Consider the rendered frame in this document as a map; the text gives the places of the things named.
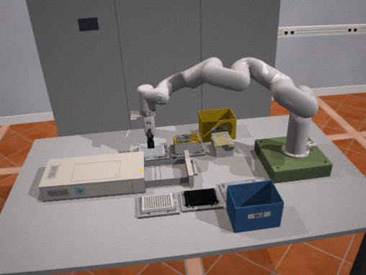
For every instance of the black well plate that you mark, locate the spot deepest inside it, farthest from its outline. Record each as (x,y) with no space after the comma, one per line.
(200,197)

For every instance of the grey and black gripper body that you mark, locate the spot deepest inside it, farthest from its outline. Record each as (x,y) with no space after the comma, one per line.
(149,123)

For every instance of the blue open-top box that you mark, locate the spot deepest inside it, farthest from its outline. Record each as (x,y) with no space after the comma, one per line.
(254,206)

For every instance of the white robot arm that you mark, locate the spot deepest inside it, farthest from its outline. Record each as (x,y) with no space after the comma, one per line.
(301,105)

